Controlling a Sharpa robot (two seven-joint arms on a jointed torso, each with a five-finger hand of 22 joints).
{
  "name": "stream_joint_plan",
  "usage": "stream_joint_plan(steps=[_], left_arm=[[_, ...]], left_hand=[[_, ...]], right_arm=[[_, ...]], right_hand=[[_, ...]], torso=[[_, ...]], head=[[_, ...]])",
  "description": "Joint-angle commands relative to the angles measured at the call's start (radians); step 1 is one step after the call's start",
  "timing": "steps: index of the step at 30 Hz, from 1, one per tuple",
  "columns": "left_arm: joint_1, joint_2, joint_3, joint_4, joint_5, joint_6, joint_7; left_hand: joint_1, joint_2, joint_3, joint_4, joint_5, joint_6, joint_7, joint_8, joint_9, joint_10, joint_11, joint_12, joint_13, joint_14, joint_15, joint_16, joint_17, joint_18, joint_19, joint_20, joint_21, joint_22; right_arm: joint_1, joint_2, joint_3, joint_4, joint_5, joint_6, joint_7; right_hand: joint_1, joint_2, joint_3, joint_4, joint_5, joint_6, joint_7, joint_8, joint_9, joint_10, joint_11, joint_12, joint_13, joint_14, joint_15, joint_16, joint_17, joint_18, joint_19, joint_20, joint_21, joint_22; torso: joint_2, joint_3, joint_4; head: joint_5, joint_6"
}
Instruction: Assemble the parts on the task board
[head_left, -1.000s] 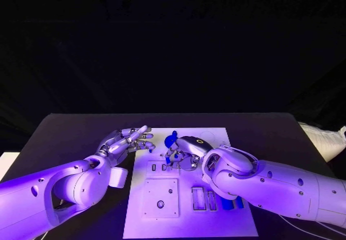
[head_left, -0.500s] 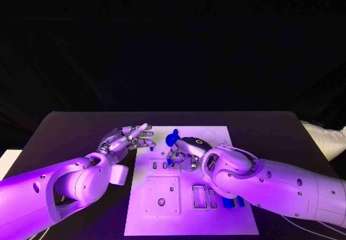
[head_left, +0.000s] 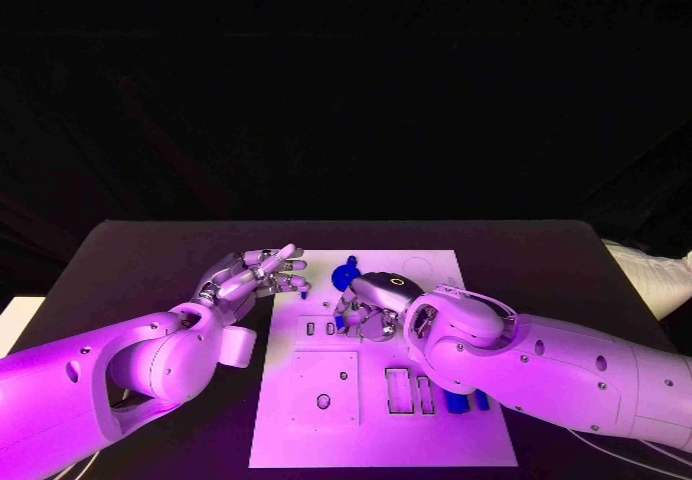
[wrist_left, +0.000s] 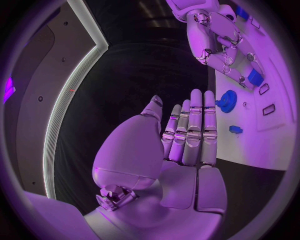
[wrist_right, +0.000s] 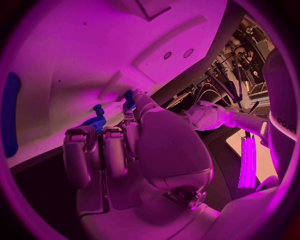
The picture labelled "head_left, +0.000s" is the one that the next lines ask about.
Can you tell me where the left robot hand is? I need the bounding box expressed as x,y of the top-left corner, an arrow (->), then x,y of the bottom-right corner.
191,243 -> 313,326

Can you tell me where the wide blue block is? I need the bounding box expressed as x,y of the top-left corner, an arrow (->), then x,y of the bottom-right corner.
444,389 -> 470,415

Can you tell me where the white cable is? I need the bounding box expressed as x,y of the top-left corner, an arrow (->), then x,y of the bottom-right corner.
52,448 -> 103,480
641,439 -> 692,459
566,427 -> 692,474

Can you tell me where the blue gear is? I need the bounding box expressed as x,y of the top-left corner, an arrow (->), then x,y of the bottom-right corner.
331,255 -> 362,293

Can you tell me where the white cloth bundle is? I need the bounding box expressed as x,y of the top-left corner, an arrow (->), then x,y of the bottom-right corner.
602,239 -> 692,322

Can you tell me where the white flat panel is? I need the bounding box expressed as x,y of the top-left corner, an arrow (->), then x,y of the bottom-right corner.
0,296 -> 48,358

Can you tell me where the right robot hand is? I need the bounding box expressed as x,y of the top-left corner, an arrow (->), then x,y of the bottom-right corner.
331,271 -> 431,344

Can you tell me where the white task board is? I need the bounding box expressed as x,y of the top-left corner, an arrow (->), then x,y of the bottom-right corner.
248,249 -> 519,470

